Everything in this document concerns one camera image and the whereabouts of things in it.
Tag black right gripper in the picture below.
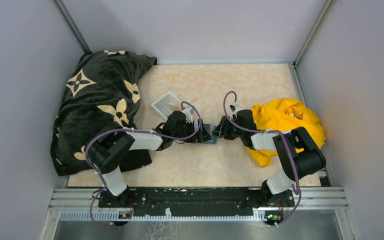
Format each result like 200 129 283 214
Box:
211 116 245 141

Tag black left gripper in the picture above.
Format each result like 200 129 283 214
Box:
173 120 212 145

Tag blue leather card holder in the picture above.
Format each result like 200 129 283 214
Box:
184 123 217 144

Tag white plastic card tray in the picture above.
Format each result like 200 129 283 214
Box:
151 91 182 120

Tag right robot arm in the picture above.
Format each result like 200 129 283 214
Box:
212 109 326 206

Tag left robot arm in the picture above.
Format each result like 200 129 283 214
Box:
84 111 213 207

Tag yellow cloth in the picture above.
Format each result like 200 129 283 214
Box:
251 98 326 148

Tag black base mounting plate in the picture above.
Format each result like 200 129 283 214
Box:
98 187 295 217

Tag black floral blanket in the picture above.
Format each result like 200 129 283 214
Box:
50 50 158 176

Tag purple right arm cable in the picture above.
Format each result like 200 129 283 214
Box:
223 91 303 228

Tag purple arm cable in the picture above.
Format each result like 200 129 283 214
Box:
223 91 303 228
84 100 203 229

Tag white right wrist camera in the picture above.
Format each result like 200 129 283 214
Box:
229 102 243 115

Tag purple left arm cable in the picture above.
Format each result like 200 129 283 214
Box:
84 100 203 229

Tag aluminium frame rail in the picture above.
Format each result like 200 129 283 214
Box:
49 187 349 222

